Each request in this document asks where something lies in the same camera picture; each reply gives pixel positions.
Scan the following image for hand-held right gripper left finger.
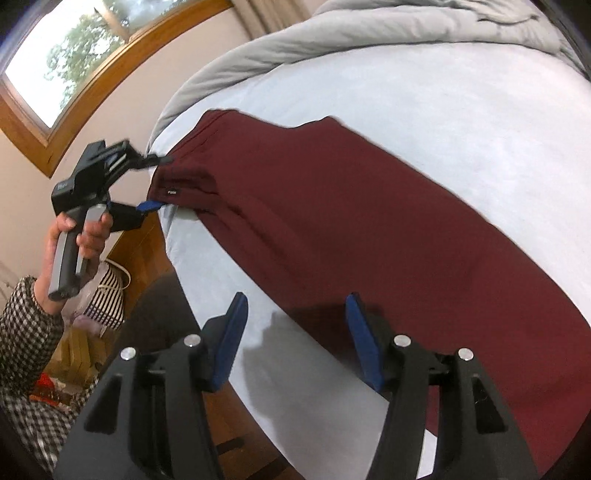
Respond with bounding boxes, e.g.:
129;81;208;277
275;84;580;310
53;292;250;480

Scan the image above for grey duvet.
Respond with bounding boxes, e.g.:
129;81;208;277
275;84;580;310
147;0;583;158

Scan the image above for person's checkered clothing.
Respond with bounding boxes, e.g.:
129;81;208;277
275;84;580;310
0;381;101;477

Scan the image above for wooden framed window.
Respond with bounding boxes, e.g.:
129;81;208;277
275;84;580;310
0;0;232;178

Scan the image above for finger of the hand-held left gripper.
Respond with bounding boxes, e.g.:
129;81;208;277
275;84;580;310
105;140;174;178
108;200;163;232

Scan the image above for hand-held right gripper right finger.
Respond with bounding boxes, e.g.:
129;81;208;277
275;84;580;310
345;292;541;480

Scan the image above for maroon pants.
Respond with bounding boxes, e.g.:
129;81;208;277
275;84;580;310
148;110;591;480

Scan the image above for person's left forearm checkered sleeve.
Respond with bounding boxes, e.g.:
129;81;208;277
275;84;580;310
0;276;65;395

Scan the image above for beige curtain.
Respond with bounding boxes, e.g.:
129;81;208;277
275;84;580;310
238;0;334;37

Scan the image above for bed with light blue sheet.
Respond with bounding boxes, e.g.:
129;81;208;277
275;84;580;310
148;34;591;480

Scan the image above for black white striped bag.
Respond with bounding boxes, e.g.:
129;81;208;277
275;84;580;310
76;261;133;331

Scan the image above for person's left hand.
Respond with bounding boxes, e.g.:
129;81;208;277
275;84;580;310
37;213;114;315

